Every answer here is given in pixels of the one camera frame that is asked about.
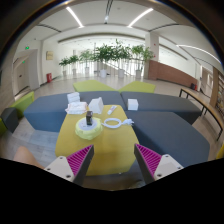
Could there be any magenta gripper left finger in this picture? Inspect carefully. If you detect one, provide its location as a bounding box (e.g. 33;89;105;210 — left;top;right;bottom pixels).
45;145;94;186

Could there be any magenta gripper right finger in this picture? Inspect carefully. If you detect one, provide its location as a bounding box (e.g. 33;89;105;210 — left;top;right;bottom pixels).
134;144;183;184

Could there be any black charger plug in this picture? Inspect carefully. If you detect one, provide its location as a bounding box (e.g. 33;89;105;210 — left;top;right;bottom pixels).
86;111;93;126

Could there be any grey sofa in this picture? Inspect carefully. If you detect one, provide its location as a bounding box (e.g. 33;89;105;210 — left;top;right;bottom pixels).
121;92;201;124
126;111;210;167
24;91;127;132

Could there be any round yellow power strip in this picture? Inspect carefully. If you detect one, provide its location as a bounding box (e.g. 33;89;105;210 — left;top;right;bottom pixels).
75;118;103;140

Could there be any yellow ottoman table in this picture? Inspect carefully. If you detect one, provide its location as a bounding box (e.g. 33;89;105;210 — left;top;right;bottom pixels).
55;114;138;176

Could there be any person's knee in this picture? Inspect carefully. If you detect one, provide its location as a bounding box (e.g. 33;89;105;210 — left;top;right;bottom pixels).
13;146;43;169

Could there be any folded white cloth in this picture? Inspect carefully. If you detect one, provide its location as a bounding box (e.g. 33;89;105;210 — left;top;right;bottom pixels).
65;102;87;114

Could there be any white square box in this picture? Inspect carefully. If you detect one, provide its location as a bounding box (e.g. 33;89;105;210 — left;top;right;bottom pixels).
127;99;139;111

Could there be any grey left sofa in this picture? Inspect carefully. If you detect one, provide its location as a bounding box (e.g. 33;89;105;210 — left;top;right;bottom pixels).
24;91;127;132

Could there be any grey back right sofa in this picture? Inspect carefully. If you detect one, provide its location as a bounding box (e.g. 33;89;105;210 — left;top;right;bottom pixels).
121;92;201;124

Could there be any white tissue box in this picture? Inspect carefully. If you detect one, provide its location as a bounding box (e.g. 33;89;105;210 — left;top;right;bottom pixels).
89;97;104;114

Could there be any stacked white towel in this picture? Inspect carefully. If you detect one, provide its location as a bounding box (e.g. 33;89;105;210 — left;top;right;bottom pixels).
67;92;80;103

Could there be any green back ottoman right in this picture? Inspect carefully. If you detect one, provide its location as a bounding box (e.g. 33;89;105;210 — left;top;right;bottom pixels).
119;81;155;93

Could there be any green ottoman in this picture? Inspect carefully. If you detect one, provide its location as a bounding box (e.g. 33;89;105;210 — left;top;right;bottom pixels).
73;80;114;92
119;81;155;93

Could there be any dark grey stool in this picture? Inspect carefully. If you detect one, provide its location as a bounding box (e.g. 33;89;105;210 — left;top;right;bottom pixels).
1;108;19;133

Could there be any green seat far left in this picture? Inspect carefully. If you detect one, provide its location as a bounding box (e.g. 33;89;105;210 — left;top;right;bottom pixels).
11;92;34;119

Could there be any green back ottoman left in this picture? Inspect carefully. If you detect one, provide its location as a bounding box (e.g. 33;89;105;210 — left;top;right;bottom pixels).
73;80;114;92

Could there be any red fire extinguisher box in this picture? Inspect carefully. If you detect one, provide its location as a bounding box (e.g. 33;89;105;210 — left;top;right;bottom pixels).
46;73;52;83

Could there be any potted plant far left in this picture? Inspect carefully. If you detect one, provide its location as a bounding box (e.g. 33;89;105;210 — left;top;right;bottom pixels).
59;57;70;77

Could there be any potted plant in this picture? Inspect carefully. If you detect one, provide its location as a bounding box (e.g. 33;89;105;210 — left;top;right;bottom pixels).
95;44;113;78
114;40;130;78
59;57;70;77
131;45;154;79

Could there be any potted plant right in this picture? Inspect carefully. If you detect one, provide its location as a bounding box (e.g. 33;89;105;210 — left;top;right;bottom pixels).
131;45;154;79

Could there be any potted plant centre left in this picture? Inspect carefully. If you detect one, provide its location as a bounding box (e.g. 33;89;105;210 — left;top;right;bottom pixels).
95;44;113;78

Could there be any wooden bench black frame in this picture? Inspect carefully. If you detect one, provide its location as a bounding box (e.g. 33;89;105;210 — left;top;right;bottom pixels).
179;88;224;138

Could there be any yellow wall picture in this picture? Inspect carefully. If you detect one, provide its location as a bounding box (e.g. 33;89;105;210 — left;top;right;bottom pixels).
46;51;54;60

